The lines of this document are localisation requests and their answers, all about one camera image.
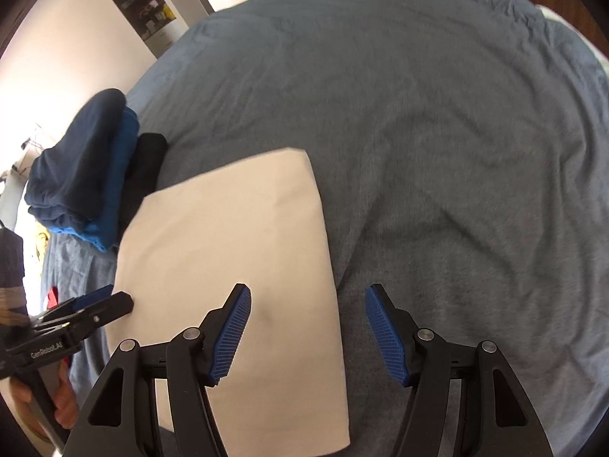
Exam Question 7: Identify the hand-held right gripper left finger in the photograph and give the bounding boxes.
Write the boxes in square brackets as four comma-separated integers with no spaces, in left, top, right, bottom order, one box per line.
[62,284,252,457]

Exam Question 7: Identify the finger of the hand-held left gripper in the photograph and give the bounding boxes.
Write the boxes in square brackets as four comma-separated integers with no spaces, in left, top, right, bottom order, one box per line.
[29,292,134,340]
[70,284,116,307]

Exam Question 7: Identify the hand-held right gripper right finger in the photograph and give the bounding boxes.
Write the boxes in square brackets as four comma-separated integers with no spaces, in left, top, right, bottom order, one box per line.
[365,284,555,457]

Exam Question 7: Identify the beige pants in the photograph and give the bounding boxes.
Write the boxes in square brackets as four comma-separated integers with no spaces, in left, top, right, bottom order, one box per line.
[114,147,353,457]

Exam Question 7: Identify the person's left hand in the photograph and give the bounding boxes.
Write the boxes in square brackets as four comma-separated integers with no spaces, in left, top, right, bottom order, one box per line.
[10,363,80,431]

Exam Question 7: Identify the yellow cloth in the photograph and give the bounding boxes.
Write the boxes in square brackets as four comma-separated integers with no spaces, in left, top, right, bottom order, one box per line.
[33,228,51,260]

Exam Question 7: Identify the folded navy garment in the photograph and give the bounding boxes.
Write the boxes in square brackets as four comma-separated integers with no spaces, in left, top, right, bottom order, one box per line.
[25,88,127,229]

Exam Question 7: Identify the folded black garment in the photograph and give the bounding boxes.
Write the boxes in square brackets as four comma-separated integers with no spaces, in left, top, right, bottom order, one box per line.
[116,132,168,239]

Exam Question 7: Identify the blue-grey blanket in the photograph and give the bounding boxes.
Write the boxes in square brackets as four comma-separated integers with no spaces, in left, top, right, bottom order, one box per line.
[40,0,609,457]

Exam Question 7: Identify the arched wall shelf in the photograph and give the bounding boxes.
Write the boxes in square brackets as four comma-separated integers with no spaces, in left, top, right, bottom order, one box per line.
[95,0,186,58]

